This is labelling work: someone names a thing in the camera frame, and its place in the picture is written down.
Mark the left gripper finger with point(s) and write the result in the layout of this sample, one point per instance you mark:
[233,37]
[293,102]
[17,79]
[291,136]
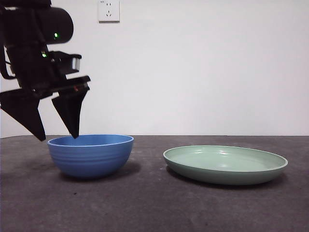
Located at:
[70,111]
[24,108]

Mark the blue ribbed bowl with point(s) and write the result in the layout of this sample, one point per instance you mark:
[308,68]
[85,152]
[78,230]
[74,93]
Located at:
[91,162]

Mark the green round plate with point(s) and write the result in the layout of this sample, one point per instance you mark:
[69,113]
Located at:
[217,162]

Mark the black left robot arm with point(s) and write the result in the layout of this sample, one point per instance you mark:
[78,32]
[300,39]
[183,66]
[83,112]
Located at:
[58,21]

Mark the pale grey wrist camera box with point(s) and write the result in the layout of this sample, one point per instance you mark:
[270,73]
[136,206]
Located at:
[72,63]

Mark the white wall socket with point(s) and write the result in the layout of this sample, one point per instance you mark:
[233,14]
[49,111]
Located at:
[109,12]

